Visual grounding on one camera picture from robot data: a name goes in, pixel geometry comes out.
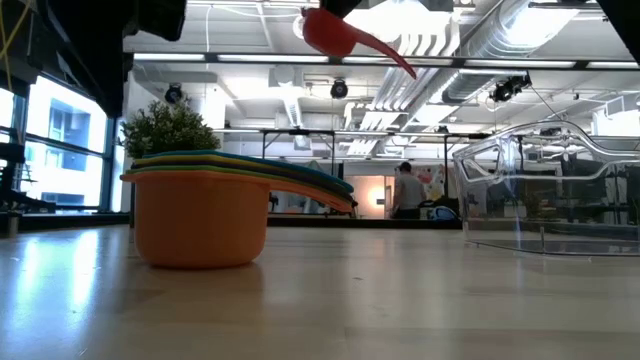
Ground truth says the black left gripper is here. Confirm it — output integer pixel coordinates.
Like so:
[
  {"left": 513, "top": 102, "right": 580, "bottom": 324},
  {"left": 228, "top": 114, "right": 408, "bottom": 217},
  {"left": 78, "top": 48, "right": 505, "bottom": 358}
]
[{"left": 124, "top": 0, "right": 189, "bottom": 42}]

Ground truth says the pink measuring cup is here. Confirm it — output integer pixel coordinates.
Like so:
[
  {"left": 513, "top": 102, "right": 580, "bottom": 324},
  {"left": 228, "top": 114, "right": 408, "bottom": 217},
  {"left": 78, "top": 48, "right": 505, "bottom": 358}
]
[{"left": 301, "top": 7, "right": 418, "bottom": 80}]

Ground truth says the yellow measuring cup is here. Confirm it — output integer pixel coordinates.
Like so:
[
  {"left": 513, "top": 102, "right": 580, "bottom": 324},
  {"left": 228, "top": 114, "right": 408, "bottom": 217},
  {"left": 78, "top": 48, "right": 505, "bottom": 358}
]
[{"left": 133, "top": 153, "right": 355, "bottom": 197}]

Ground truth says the green measuring cup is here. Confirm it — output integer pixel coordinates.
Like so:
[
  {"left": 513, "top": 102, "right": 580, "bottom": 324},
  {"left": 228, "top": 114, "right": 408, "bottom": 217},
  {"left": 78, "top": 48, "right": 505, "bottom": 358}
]
[{"left": 124, "top": 164, "right": 357, "bottom": 205}]

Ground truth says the orange measuring cup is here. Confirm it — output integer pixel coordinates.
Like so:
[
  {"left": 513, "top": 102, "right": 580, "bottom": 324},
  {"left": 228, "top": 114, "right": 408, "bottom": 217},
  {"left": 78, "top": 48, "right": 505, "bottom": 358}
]
[{"left": 119, "top": 169, "right": 357, "bottom": 269}]

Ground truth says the clear plastic basket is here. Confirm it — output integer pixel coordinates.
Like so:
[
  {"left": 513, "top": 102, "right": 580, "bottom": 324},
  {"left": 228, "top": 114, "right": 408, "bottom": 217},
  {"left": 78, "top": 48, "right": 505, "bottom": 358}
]
[{"left": 452, "top": 119, "right": 640, "bottom": 259}]

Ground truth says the green plant in ribbed pot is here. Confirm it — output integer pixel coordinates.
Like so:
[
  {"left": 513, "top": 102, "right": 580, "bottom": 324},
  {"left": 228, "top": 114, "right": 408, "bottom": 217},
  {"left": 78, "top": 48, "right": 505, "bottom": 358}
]
[{"left": 121, "top": 97, "right": 222, "bottom": 229}]

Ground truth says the window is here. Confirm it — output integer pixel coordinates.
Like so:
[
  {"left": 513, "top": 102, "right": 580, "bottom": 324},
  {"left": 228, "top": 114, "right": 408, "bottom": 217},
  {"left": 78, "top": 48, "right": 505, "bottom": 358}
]
[{"left": 0, "top": 74, "right": 119, "bottom": 214}]

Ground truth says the black hanging ceiling device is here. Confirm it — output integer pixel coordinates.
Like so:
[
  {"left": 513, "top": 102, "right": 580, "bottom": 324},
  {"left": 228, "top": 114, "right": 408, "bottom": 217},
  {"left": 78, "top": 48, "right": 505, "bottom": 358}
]
[{"left": 488, "top": 73, "right": 533, "bottom": 104}]

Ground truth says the floral patterned banner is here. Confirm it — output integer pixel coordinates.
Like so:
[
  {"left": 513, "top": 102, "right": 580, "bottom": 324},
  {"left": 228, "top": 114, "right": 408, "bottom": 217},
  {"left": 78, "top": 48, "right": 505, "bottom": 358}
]
[{"left": 394, "top": 164, "right": 446, "bottom": 211}]

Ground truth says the person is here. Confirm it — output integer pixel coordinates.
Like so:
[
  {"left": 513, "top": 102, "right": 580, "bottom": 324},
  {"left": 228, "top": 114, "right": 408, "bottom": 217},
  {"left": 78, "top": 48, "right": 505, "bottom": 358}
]
[{"left": 389, "top": 160, "right": 428, "bottom": 220}]

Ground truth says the black background equipment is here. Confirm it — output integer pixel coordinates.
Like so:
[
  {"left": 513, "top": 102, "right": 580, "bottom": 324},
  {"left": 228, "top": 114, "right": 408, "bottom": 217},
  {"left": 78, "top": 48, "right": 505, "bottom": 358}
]
[{"left": 0, "top": 142, "right": 56, "bottom": 216}]

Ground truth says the yellow cable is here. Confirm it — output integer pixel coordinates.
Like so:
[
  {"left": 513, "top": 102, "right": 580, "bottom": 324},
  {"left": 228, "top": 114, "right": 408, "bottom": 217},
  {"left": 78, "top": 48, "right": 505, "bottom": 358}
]
[{"left": 0, "top": 0, "right": 34, "bottom": 94}]

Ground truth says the silver ceiling duct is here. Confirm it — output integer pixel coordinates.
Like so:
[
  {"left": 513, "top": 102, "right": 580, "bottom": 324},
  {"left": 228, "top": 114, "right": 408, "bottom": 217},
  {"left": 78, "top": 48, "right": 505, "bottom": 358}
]
[{"left": 439, "top": 0, "right": 586, "bottom": 106}]

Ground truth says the black aluminium table frame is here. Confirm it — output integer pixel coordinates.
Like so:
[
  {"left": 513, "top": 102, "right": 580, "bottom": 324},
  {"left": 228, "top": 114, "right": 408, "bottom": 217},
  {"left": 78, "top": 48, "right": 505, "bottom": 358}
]
[{"left": 0, "top": 212, "right": 464, "bottom": 231}]

